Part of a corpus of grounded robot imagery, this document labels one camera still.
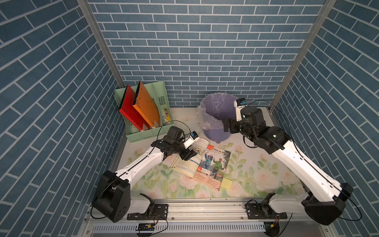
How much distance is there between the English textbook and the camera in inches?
33.6

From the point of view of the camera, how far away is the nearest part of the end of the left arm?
0.60 meters

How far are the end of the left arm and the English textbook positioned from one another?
0.25ft
